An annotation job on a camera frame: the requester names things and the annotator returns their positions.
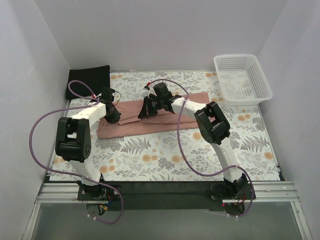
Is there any pink t shirt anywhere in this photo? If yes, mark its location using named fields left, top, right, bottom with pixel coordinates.
left=96, top=91, right=211, bottom=140

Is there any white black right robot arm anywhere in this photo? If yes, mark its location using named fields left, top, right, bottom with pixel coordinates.
left=138, top=82, right=249, bottom=199

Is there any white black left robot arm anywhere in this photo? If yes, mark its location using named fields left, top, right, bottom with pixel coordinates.
left=55, top=87, right=121, bottom=200

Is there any folded black t shirt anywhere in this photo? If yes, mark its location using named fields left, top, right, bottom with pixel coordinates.
left=65, top=65, right=110, bottom=100

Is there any floral patterned table mat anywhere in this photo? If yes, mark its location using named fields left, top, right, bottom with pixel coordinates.
left=49, top=71, right=280, bottom=183

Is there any white plastic basket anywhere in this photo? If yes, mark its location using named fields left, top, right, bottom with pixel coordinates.
left=213, top=54, right=273, bottom=106

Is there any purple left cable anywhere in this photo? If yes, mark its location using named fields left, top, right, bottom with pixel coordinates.
left=29, top=80, right=125, bottom=225

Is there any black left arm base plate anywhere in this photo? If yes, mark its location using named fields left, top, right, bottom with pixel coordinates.
left=76, top=180, right=120, bottom=201

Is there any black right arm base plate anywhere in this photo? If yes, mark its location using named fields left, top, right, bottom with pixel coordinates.
left=206, top=181, right=253, bottom=200

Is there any aluminium frame rail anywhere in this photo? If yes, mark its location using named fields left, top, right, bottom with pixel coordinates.
left=23, top=181, right=312, bottom=240

